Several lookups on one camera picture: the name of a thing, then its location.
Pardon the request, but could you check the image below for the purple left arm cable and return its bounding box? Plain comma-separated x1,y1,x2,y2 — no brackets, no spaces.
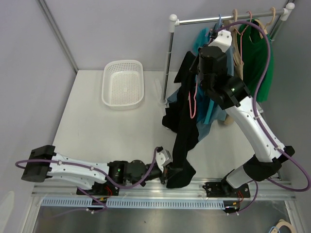
15,146,164,216

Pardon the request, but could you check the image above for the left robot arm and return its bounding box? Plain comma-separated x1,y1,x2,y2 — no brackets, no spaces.
16,145,173,196

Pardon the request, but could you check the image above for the beige t shirt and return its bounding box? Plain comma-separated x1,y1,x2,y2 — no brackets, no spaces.
223,20,244,125

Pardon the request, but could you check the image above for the grey wall corner profile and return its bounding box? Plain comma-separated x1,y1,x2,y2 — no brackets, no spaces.
36,0,79,74

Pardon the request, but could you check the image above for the white slotted cable duct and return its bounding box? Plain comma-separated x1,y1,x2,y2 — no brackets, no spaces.
41,198,225,210

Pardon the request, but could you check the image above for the teal t shirt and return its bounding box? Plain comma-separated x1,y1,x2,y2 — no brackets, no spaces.
191,28,214,124

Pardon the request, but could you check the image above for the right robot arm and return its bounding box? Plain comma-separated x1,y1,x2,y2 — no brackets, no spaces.
198,45,294,197

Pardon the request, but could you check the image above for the green t shirt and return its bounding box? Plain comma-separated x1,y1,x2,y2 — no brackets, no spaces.
237,24,274,102

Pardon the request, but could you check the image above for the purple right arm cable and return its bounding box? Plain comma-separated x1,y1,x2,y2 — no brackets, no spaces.
215,20,311,214

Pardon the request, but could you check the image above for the black t shirt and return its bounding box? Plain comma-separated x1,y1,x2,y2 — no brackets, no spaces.
162,51,199,189

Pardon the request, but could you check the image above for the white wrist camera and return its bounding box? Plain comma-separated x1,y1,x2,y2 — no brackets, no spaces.
208,30,232,53
155,147,173,173

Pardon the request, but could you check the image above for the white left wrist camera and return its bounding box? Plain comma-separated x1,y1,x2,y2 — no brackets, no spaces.
155,147,173,173

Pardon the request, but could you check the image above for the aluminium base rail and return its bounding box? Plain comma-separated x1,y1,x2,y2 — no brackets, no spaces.
32,178,296,200

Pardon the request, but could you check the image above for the beige hanger on floor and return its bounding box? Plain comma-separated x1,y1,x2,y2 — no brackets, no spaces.
269,219,296,233

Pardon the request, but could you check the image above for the white perforated plastic basket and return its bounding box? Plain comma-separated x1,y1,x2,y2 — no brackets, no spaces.
101,60,144,110

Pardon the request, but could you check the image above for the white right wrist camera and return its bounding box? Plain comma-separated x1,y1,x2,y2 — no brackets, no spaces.
208,30,232,53

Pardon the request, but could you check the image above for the silver white clothes rack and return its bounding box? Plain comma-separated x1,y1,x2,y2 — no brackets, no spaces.
155,0,295,105

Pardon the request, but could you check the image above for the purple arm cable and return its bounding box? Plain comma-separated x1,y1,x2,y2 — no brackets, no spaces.
215,20,311,214
15,146,164,216

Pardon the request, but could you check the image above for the grey blue t shirt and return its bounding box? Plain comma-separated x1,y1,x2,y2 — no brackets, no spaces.
167,47,234,141

